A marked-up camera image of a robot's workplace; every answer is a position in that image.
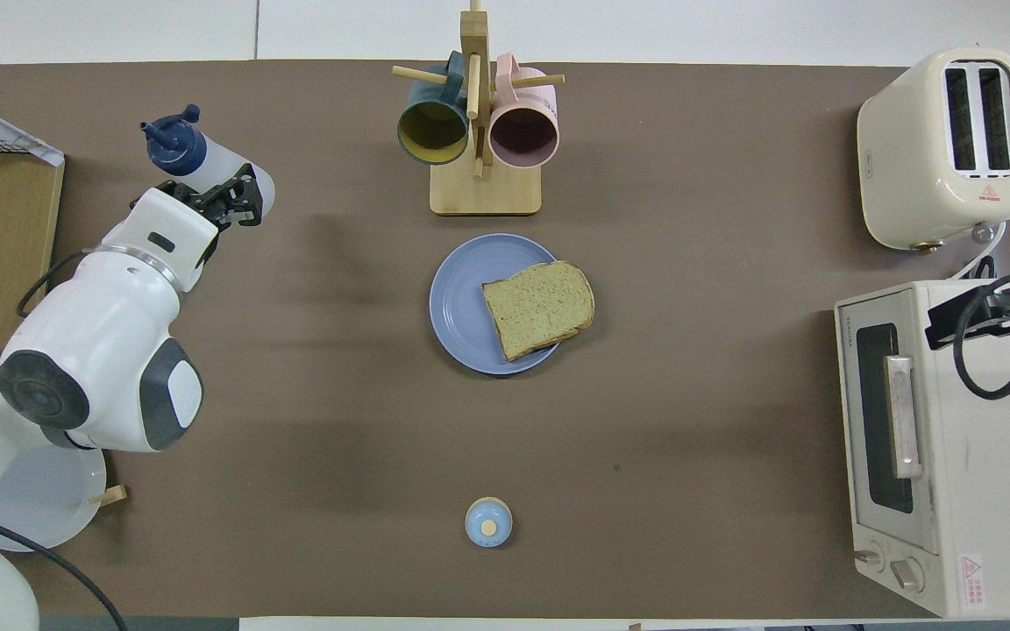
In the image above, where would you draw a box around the translucent bottle with blue cap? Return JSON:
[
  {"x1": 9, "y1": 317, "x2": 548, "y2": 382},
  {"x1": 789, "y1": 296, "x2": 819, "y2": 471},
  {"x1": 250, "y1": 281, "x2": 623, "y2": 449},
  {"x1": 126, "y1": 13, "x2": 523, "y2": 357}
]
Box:
[{"x1": 140, "y1": 105, "x2": 276, "y2": 220}]

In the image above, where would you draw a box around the brown bread slice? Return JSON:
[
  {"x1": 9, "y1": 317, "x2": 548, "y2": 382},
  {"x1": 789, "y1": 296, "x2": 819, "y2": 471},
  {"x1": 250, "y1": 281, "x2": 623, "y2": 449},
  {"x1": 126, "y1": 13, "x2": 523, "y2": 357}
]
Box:
[{"x1": 481, "y1": 260, "x2": 596, "y2": 362}]

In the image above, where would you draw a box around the blue round plate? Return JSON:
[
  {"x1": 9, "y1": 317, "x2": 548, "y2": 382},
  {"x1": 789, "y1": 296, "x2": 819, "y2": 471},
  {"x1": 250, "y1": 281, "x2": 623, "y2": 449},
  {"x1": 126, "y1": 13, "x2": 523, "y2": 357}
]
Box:
[{"x1": 429, "y1": 233, "x2": 563, "y2": 376}]

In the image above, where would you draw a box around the pale grey plate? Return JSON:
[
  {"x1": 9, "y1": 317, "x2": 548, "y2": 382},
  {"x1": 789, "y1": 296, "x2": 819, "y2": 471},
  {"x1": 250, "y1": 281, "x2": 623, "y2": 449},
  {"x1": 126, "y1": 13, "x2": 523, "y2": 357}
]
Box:
[{"x1": 0, "y1": 434, "x2": 108, "y2": 553}]

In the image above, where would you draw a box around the white toaster oven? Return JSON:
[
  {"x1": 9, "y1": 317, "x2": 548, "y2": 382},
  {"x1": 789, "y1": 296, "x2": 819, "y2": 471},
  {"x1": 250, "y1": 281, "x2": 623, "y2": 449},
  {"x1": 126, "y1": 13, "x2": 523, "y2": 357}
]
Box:
[{"x1": 834, "y1": 279, "x2": 1010, "y2": 619}]

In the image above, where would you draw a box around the cream two-slot toaster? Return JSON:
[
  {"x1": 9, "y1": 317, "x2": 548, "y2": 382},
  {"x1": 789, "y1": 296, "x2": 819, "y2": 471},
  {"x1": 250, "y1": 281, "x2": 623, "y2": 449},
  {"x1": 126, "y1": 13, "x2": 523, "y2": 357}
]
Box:
[{"x1": 857, "y1": 48, "x2": 1010, "y2": 252}]

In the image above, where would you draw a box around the wooden two-level shelf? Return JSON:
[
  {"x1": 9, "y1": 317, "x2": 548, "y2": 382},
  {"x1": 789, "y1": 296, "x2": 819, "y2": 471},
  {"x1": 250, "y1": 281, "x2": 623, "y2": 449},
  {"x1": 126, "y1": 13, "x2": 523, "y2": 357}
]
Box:
[{"x1": 0, "y1": 114, "x2": 66, "y2": 356}]

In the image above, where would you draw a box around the teal mug yellow inside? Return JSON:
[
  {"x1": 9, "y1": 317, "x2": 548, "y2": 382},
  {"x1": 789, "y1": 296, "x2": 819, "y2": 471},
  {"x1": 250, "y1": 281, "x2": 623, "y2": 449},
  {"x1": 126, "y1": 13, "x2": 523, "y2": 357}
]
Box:
[{"x1": 396, "y1": 51, "x2": 471, "y2": 167}]

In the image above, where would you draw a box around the brown table mat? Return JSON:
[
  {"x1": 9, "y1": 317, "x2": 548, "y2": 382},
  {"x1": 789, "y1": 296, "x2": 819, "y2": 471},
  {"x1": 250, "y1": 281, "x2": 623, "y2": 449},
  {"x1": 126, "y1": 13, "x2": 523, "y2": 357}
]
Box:
[{"x1": 0, "y1": 60, "x2": 1010, "y2": 621}]

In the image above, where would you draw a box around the wooden mug tree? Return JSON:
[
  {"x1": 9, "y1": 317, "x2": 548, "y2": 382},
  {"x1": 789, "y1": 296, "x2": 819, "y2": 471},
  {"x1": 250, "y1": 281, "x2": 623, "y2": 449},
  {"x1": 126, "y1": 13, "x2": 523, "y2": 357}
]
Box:
[{"x1": 392, "y1": 0, "x2": 565, "y2": 216}]

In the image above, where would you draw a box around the pink ribbed mug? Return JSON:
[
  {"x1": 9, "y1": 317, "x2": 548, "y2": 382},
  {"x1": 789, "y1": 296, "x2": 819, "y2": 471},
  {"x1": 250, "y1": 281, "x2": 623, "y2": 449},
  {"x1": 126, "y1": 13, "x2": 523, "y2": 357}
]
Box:
[{"x1": 487, "y1": 53, "x2": 560, "y2": 169}]

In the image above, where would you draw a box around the small blue bell wooden knob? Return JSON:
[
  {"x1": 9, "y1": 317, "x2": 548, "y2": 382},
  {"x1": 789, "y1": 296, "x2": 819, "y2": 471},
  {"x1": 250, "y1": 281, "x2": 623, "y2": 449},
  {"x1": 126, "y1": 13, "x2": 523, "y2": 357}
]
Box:
[{"x1": 465, "y1": 497, "x2": 513, "y2": 549}]

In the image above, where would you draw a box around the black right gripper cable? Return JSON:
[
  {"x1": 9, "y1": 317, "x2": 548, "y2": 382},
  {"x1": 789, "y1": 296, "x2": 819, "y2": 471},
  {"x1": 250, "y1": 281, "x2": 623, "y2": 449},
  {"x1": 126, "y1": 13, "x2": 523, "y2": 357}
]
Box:
[{"x1": 952, "y1": 272, "x2": 1010, "y2": 400}]

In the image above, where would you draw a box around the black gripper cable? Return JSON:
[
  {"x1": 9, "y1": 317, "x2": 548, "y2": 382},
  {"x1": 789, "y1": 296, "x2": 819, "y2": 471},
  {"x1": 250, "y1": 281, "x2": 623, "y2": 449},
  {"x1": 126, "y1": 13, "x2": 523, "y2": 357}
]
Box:
[
  {"x1": 952, "y1": 272, "x2": 1010, "y2": 400},
  {"x1": 0, "y1": 250, "x2": 129, "y2": 631}
]

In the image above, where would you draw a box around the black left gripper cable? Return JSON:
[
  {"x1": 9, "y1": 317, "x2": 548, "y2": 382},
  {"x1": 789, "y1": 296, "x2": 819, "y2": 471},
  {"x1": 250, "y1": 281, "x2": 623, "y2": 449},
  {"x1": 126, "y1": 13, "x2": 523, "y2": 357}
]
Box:
[{"x1": 0, "y1": 250, "x2": 129, "y2": 631}]

